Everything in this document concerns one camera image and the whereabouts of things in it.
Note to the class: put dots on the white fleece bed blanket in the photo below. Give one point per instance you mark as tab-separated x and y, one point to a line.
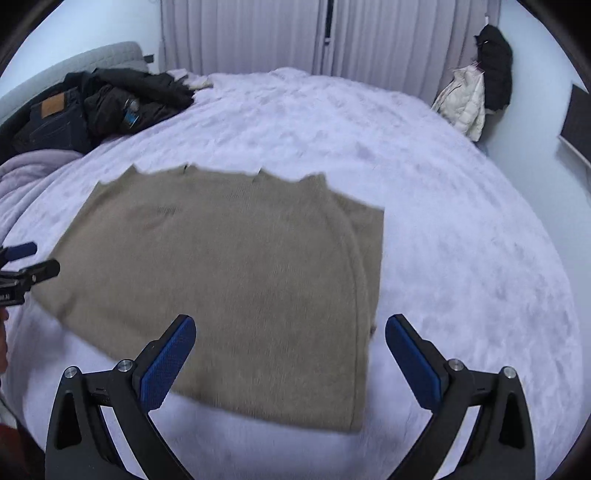
438	230

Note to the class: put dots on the lilac folded blanket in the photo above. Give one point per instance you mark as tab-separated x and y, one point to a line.
27	170

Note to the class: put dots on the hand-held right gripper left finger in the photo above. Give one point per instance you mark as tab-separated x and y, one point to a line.
168	364

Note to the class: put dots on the black jacket with patch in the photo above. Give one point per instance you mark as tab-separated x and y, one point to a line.
138	92

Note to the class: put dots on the black hanging jacket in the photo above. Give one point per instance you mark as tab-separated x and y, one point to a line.
496	64

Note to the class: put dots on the white crumpled cloth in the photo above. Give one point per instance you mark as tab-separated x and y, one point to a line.
194	79

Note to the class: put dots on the grey padded headboard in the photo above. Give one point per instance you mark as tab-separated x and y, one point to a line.
92	57

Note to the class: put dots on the white puffer jacket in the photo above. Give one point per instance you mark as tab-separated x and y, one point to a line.
464	104

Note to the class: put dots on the brown knit sweater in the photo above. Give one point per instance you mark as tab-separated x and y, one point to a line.
231	277

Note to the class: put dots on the person's left hand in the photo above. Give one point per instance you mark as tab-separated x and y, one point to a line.
3	339

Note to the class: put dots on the dark wall frame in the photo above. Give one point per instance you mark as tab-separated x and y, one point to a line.
577	127

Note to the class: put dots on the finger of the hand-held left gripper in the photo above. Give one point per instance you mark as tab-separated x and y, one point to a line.
39	271
21	250

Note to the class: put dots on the dark blue jeans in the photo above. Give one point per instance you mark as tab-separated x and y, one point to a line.
51	129

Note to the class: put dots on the wide pale curtain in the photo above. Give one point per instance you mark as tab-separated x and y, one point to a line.
240	32

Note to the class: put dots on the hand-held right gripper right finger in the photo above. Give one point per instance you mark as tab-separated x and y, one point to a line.
413	364

